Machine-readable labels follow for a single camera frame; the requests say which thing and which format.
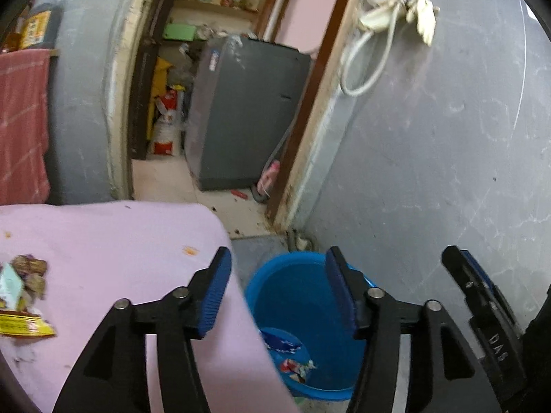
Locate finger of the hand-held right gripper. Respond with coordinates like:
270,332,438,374
442,245,496,323
460,248,522,333

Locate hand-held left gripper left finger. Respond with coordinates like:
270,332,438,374
52,246,233,413

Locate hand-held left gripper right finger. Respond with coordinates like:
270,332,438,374
325,246,502,413

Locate blue plastic bucket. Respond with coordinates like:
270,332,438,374
245,252,380,402

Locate red and white wrapper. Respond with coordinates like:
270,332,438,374
280,359,318,384

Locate white sack with red print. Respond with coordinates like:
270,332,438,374
150,88,187,156

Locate grey washing machine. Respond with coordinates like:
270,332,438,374
184,35,312,192

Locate yellow wrapper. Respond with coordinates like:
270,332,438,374
0,309,58,339

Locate pale green packet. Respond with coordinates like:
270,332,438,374
0,262,25,313

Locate yellow bag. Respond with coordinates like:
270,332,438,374
147,56,174,140

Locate red checked cloth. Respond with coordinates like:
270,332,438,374
0,48,52,205

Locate cream rubber gloves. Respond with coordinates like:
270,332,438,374
402,0,440,46

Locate green box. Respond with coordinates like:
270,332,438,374
163,22,197,41

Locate orange packet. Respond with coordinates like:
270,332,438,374
3,17,23,53

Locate dark oil jug yellow label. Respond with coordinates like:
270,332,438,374
19,0,66,50

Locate white cable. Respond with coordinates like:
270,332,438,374
339,9,399,97

